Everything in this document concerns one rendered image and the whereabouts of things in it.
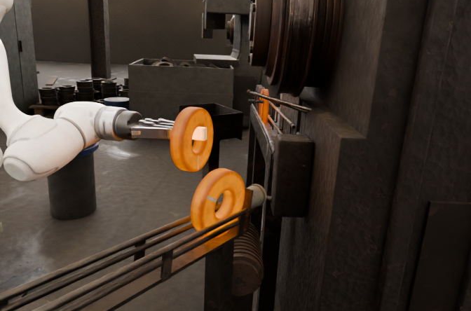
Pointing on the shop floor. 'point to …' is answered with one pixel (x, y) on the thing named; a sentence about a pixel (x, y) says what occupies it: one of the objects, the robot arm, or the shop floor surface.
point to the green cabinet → (20, 48)
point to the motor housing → (246, 270)
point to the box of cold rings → (176, 86)
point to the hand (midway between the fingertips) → (192, 132)
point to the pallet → (59, 94)
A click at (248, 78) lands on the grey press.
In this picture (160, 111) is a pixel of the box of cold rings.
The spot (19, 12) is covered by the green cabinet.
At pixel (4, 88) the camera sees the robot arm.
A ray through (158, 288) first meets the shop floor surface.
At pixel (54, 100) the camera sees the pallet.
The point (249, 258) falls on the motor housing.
